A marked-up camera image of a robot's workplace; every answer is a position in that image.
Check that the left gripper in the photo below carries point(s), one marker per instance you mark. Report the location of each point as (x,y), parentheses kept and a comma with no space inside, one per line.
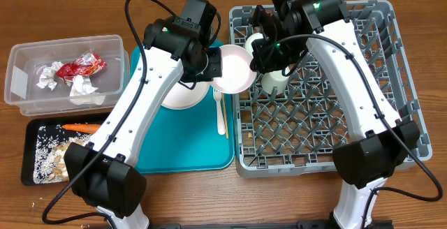
(216,70)

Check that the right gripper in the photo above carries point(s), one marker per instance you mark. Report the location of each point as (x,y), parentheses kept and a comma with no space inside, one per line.
(267,61)

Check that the cream bowl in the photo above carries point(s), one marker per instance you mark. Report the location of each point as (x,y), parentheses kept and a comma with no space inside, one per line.
(248,42)

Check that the cream plastic cup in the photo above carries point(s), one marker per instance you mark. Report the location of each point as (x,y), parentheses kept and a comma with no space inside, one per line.
(274,80)

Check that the large pink plate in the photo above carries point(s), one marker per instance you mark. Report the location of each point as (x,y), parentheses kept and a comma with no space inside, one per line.
(179,97)

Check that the red snack wrapper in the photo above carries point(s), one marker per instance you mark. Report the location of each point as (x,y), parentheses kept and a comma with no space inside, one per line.
(87,64)

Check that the orange carrot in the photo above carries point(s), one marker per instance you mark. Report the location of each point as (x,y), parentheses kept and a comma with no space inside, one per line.
(83,128)

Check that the peanut and rice scraps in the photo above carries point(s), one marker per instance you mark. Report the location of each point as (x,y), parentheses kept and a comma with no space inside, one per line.
(52,169)

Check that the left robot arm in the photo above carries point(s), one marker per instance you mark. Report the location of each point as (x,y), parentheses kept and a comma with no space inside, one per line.
(175,50)

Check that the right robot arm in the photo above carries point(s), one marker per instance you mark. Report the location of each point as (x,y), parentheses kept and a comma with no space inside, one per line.
(380,139)

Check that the clear plastic waste bin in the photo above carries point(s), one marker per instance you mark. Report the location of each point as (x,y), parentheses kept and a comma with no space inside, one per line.
(27,61)

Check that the white plastic fork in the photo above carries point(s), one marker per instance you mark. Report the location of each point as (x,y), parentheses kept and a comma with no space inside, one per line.
(217,95)

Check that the wooden chopstick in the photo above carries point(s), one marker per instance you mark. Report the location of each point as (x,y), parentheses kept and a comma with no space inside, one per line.
(224,115)

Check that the teal plastic serving tray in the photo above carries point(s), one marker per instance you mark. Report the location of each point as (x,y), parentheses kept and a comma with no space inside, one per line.
(186,140)

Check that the black rectangular tray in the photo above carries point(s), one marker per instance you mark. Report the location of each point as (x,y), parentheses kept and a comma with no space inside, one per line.
(48,131)

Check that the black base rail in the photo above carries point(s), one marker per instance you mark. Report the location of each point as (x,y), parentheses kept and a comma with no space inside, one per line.
(313,224)

